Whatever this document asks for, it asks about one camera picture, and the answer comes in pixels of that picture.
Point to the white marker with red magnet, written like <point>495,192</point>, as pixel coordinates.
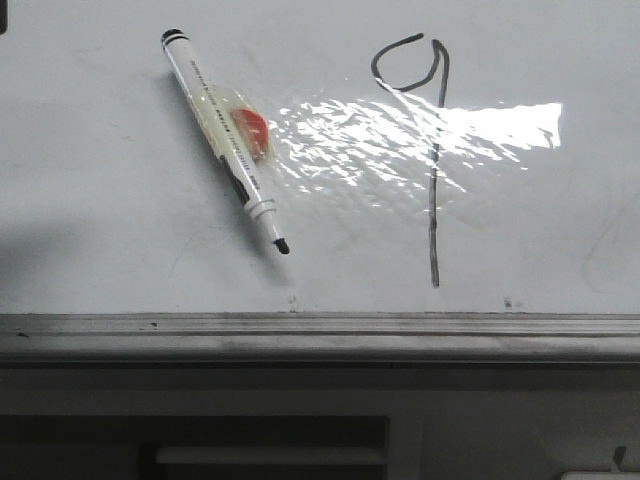
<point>235,131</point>

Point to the grey slotted base panel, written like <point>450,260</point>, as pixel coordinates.
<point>313,422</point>

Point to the white whiteboard with aluminium frame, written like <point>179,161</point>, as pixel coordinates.
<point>456,181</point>

